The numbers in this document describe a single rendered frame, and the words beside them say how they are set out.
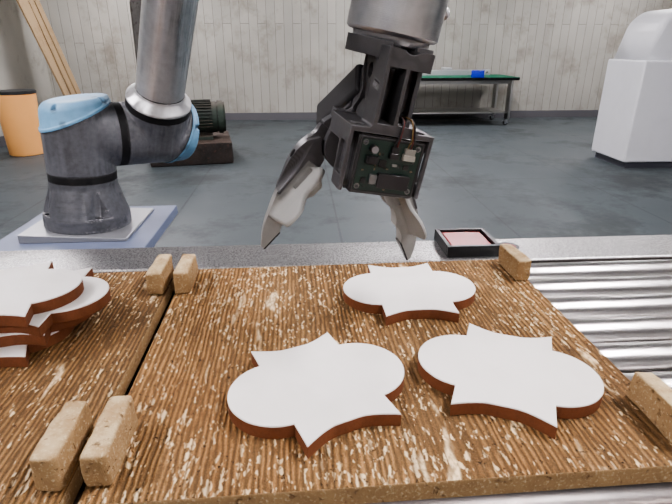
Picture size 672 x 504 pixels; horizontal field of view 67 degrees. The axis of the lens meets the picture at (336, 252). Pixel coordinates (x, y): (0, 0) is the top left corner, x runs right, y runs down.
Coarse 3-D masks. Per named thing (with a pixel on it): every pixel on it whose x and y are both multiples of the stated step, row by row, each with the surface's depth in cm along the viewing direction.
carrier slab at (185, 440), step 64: (192, 320) 51; (256, 320) 51; (320, 320) 51; (512, 320) 51; (192, 384) 41; (128, 448) 35; (192, 448) 35; (256, 448) 35; (320, 448) 35; (384, 448) 35; (448, 448) 35; (512, 448) 35; (576, 448) 35; (640, 448) 35
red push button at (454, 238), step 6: (444, 234) 76; (450, 234) 76; (456, 234) 76; (462, 234) 76; (468, 234) 76; (474, 234) 76; (480, 234) 76; (450, 240) 74; (456, 240) 74; (462, 240) 74; (468, 240) 74; (474, 240) 74; (480, 240) 74; (486, 240) 74
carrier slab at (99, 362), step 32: (128, 288) 58; (96, 320) 51; (128, 320) 51; (64, 352) 46; (96, 352) 46; (128, 352) 46; (0, 384) 41; (32, 384) 41; (64, 384) 41; (96, 384) 41; (128, 384) 43; (0, 416) 38; (32, 416) 38; (96, 416) 38; (0, 448) 35; (32, 448) 35; (0, 480) 32; (32, 480) 32
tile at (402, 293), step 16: (368, 272) 61; (384, 272) 59; (400, 272) 59; (416, 272) 59; (432, 272) 59; (448, 272) 59; (352, 288) 55; (368, 288) 55; (384, 288) 55; (400, 288) 55; (416, 288) 55; (432, 288) 55; (448, 288) 55; (464, 288) 55; (352, 304) 53; (368, 304) 52; (384, 304) 52; (400, 304) 52; (416, 304) 52; (432, 304) 52; (448, 304) 52; (464, 304) 53; (384, 320) 51; (400, 320) 51; (448, 320) 51
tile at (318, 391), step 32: (256, 352) 44; (288, 352) 44; (320, 352) 44; (352, 352) 44; (384, 352) 44; (256, 384) 40; (288, 384) 40; (320, 384) 40; (352, 384) 40; (384, 384) 40; (256, 416) 36; (288, 416) 36; (320, 416) 36; (352, 416) 36; (384, 416) 37
